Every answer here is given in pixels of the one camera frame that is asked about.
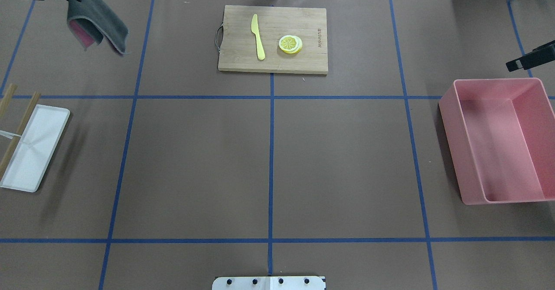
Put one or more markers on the grey cleaning cloth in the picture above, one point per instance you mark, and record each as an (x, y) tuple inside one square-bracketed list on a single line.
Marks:
[(92, 21)]

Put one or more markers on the pink plastic bin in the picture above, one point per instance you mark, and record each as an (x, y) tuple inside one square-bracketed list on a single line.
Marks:
[(501, 135)]

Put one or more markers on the lemon slice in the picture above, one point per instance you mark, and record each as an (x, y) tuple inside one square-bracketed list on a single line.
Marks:
[(290, 44)]

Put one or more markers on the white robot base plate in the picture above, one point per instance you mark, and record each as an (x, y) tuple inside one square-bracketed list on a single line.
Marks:
[(270, 283)]

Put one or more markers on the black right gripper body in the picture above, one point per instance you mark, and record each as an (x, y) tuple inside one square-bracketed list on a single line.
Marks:
[(532, 57)]

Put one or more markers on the bamboo cutting board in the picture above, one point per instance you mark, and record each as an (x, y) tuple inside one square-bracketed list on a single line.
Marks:
[(237, 51)]

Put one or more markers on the yellow plastic knife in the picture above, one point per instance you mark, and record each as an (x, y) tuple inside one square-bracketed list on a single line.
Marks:
[(260, 51)]

